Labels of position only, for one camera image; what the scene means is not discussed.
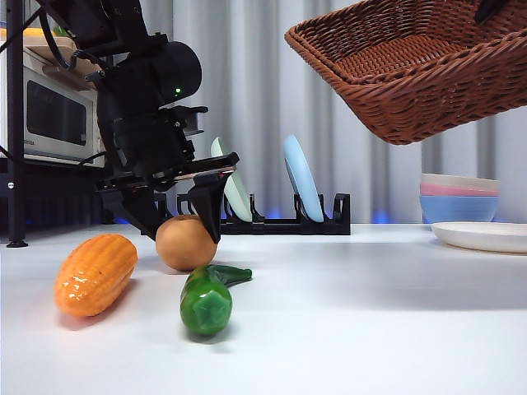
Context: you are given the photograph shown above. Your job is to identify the tan round potato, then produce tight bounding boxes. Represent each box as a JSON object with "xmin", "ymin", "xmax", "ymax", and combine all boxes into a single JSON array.
[{"xmin": 155, "ymin": 214, "xmax": 218, "ymax": 272}]

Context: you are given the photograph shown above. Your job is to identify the orange plastic corn cob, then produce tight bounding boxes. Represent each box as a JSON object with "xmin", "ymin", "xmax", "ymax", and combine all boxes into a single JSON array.
[{"xmin": 53, "ymin": 233, "xmax": 138, "ymax": 318}]

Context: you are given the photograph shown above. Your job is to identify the brown wicker basket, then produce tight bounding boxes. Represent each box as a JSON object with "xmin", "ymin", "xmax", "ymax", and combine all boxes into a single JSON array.
[{"xmin": 283, "ymin": 0, "xmax": 527, "ymax": 146}]

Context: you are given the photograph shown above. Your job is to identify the pale green plate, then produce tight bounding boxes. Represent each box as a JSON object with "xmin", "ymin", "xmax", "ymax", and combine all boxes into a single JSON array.
[{"xmin": 210, "ymin": 137, "xmax": 253, "ymax": 221}]

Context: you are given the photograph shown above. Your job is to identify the black dish rack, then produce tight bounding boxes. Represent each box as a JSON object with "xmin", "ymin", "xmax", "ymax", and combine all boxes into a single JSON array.
[{"xmin": 140, "ymin": 192, "xmax": 352, "ymax": 236}]

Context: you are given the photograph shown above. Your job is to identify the pale blue plate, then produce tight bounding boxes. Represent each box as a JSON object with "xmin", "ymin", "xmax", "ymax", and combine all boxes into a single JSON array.
[{"xmin": 282, "ymin": 133, "xmax": 323, "ymax": 223}]

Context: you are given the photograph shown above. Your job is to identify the white toaster oven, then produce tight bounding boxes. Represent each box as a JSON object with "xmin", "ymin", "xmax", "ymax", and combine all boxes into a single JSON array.
[{"xmin": 0, "ymin": 43, "xmax": 109, "ymax": 170}]

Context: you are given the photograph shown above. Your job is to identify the grey curtain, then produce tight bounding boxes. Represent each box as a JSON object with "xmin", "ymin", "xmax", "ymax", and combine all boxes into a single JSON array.
[{"xmin": 0, "ymin": 0, "xmax": 527, "ymax": 226}]

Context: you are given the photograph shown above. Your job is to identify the cream bowl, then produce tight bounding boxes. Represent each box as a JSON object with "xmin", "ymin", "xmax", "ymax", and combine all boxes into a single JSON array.
[{"xmin": 419, "ymin": 173, "xmax": 501, "ymax": 193}]

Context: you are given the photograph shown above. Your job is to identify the pink bowl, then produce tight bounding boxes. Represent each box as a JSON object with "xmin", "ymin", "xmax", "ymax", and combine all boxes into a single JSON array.
[{"xmin": 418, "ymin": 184, "xmax": 501, "ymax": 198}]

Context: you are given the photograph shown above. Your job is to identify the blue bowl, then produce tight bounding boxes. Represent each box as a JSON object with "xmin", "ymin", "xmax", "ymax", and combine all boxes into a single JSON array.
[{"xmin": 418, "ymin": 195, "xmax": 500, "ymax": 224}]

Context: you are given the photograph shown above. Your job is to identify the white shallow plate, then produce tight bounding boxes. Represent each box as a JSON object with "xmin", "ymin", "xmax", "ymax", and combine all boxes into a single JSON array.
[{"xmin": 431, "ymin": 221, "xmax": 527, "ymax": 254}]

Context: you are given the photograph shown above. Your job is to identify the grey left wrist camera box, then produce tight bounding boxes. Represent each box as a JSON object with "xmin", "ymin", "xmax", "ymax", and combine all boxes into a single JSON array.
[{"xmin": 175, "ymin": 105, "xmax": 209, "ymax": 139}]

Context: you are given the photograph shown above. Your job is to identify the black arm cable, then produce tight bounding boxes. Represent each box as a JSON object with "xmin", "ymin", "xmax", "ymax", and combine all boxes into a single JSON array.
[{"xmin": 39, "ymin": 16, "xmax": 112, "ymax": 83}]

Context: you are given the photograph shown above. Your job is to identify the black metal shelf frame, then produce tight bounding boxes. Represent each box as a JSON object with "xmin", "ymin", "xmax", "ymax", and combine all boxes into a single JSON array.
[{"xmin": 0, "ymin": 0, "xmax": 116, "ymax": 249}]

